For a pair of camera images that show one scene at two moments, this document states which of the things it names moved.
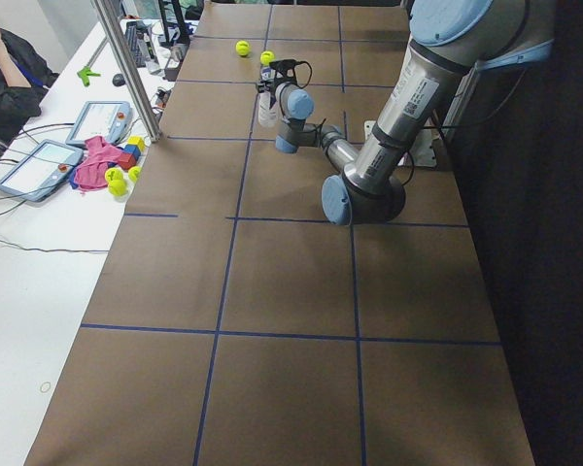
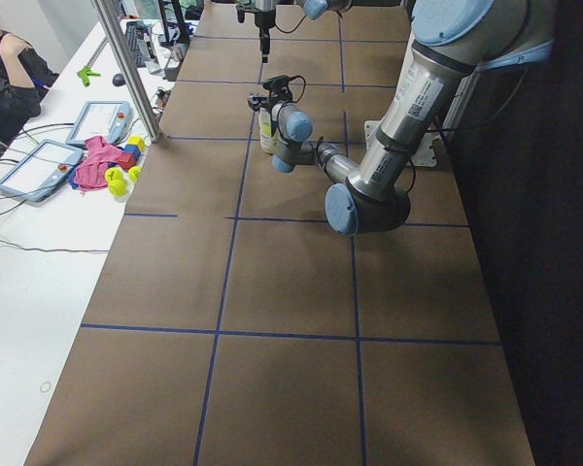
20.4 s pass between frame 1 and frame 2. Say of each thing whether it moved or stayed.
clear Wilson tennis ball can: moved
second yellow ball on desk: stayed
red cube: stayed
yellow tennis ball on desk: stayed
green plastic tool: stayed
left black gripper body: moved
